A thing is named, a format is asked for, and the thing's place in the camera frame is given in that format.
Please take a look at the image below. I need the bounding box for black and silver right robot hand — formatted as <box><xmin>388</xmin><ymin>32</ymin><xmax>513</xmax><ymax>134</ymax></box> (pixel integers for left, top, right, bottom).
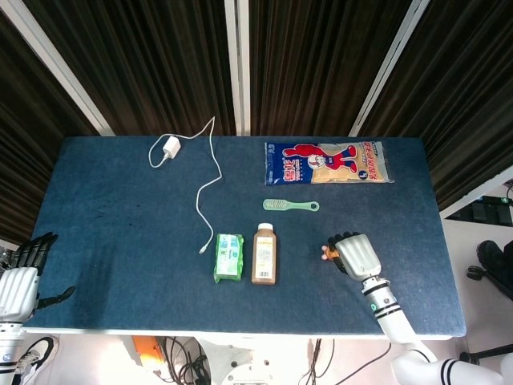
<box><xmin>327</xmin><ymin>231</ymin><xmax>384</xmax><ymax>282</ymax></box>

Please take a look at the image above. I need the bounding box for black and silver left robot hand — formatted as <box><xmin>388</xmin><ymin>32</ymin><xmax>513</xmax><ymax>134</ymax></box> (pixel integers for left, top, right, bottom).
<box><xmin>0</xmin><ymin>231</ymin><xmax>77</xmax><ymax>322</ymax></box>

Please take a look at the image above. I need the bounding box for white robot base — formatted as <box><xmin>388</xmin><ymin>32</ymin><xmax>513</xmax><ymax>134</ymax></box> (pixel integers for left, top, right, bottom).
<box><xmin>194</xmin><ymin>335</ymin><xmax>316</xmax><ymax>385</ymax></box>

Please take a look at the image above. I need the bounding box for black and white sneaker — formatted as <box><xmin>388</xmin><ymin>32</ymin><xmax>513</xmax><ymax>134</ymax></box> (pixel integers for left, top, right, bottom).
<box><xmin>14</xmin><ymin>335</ymin><xmax>60</xmax><ymax>385</ymax></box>

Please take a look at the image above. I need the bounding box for brown juice bottle white cap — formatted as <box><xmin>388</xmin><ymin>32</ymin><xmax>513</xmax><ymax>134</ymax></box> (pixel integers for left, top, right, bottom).
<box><xmin>251</xmin><ymin>222</ymin><xmax>277</xmax><ymax>286</ymax></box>

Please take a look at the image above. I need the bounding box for light green plastic brush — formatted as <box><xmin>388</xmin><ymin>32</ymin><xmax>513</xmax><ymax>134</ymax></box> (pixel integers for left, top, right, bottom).
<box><xmin>262</xmin><ymin>198</ymin><xmax>321</xmax><ymax>213</ymax></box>

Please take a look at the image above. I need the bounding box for snack bag with cartoon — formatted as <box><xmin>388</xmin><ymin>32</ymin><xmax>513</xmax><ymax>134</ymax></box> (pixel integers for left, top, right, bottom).
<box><xmin>264</xmin><ymin>140</ymin><xmax>395</xmax><ymax>186</ymax></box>

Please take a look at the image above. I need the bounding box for blue felt table cover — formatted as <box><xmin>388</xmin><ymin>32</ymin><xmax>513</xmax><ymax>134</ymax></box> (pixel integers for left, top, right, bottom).
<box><xmin>22</xmin><ymin>135</ymin><xmax>468</xmax><ymax>341</ymax></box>

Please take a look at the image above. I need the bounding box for green wet wipes pack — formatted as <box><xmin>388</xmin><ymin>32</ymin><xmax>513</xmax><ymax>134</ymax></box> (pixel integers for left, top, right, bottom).
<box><xmin>212</xmin><ymin>233</ymin><xmax>245</xmax><ymax>285</ymax></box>

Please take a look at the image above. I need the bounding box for orange box under table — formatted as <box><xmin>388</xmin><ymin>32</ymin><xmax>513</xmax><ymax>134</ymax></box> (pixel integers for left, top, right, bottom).
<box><xmin>131</xmin><ymin>335</ymin><xmax>166</xmax><ymax>368</ymax></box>

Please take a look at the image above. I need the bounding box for black electronics with green lights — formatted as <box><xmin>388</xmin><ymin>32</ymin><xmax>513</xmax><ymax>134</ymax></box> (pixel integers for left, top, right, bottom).
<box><xmin>446</xmin><ymin>193</ymin><xmax>513</xmax><ymax>222</ymax></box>

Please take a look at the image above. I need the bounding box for black pleated curtain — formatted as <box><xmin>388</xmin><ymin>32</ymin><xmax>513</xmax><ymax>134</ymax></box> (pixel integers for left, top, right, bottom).
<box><xmin>22</xmin><ymin>0</ymin><xmax>237</xmax><ymax>137</ymax></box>
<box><xmin>356</xmin><ymin>0</ymin><xmax>513</xmax><ymax>212</ymax></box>
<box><xmin>0</xmin><ymin>11</ymin><xmax>101</xmax><ymax>246</ymax></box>
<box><xmin>248</xmin><ymin>0</ymin><xmax>418</xmax><ymax>137</ymax></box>

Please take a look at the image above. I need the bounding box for white charger adapter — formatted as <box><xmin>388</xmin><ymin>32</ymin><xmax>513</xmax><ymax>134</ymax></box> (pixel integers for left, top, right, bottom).
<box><xmin>161</xmin><ymin>136</ymin><xmax>182</xmax><ymax>160</ymax></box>

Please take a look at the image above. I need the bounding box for black cable on floor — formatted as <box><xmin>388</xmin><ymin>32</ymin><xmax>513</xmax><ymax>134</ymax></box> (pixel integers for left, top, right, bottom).
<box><xmin>308</xmin><ymin>340</ymin><xmax>393</xmax><ymax>385</ymax></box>

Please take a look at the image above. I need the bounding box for white frame post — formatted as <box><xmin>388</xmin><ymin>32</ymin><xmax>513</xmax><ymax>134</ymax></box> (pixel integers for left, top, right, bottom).
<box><xmin>347</xmin><ymin>0</ymin><xmax>433</xmax><ymax>138</ymax></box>
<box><xmin>0</xmin><ymin>0</ymin><xmax>116</xmax><ymax>137</ymax></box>
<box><xmin>438</xmin><ymin>163</ymin><xmax>513</xmax><ymax>221</ymax></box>
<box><xmin>223</xmin><ymin>0</ymin><xmax>252</xmax><ymax>136</ymax></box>

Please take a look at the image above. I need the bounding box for white charging cable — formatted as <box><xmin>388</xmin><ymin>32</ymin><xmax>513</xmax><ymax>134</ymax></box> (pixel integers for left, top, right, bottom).
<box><xmin>148</xmin><ymin>115</ymin><xmax>224</xmax><ymax>256</ymax></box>

